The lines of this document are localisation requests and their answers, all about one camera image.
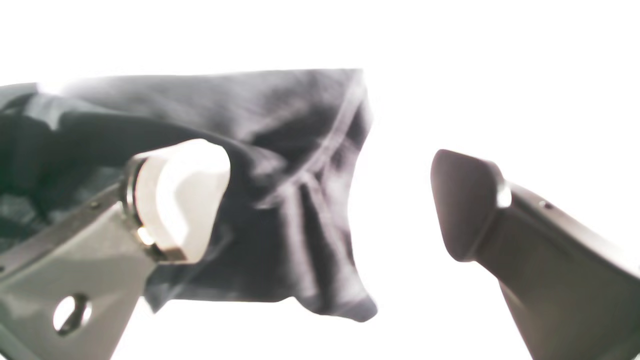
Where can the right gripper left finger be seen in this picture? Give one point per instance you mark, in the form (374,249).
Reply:
(69,292)

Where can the black t-shirt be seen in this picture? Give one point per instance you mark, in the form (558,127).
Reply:
(293,138)

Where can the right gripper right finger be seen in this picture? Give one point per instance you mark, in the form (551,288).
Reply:
(573,294)

